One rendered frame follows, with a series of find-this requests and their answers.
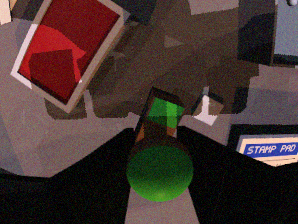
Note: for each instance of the red ink pad in grey tin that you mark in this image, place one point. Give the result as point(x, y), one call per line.
point(65, 45)

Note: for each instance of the black open-top box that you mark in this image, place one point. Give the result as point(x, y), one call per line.
point(268, 32)

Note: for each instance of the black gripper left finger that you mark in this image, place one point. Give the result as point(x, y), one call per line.
point(95, 190)

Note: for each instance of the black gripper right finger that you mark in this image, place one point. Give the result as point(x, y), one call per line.
point(228, 187)

